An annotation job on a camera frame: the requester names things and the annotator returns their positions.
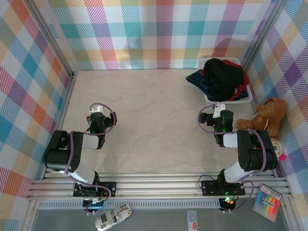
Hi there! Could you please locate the newspaper print pouch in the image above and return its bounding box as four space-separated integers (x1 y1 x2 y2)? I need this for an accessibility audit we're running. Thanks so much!
95 203 133 231

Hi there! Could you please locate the purple cable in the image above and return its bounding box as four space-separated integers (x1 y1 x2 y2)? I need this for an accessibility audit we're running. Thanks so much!
64 103 118 216
197 103 269 214

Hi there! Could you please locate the white plastic laundry basket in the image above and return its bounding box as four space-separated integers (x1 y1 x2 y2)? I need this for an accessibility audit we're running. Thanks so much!
197 57 253 105

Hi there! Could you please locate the aluminium extrusion rail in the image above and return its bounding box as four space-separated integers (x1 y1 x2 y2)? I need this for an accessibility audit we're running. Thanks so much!
42 171 276 180
26 190 295 201
31 180 289 190

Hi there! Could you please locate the red polka dot skirt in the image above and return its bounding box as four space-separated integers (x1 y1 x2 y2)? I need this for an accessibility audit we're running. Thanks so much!
201 60 250 102

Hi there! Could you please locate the brown teddy bear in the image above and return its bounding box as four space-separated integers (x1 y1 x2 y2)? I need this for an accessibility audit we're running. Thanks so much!
236 98 288 138

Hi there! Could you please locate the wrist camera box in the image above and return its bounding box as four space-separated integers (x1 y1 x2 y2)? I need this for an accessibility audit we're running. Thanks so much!
199 103 227 126
89 105 104 115

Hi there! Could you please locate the aluminium table side rail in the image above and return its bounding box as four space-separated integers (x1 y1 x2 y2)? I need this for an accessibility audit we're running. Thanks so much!
42 71 79 180

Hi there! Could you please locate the aluminium frame post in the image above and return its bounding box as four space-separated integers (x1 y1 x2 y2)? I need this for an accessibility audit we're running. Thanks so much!
25 0 79 79
242 0 289 72

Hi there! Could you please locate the black skirt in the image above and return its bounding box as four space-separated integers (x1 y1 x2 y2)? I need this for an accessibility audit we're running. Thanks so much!
203 58 244 102

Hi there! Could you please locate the white and pink owl plush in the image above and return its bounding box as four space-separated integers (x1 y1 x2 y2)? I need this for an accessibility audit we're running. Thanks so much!
269 136 287 161

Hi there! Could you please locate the grey slotted cable duct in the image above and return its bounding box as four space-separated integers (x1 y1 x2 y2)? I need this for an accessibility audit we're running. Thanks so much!
38 201 221 210

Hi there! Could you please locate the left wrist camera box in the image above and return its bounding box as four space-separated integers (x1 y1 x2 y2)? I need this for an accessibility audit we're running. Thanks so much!
89 105 104 115

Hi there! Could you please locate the colourful marker set case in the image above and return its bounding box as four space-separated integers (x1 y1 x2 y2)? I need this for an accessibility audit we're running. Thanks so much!
252 184 282 221

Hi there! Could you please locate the small clear plastic box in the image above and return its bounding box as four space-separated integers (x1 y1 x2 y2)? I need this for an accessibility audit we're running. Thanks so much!
187 211 198 231

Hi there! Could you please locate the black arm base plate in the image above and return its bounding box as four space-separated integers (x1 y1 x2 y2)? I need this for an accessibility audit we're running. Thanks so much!
201 180 246 196
73 181 117 197

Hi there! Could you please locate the black controller board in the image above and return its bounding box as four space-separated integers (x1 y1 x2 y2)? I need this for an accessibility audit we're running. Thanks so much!
83 199 106 211
220 197 236 210

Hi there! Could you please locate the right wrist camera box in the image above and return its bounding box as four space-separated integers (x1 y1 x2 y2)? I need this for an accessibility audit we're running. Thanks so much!
199 103 227 126

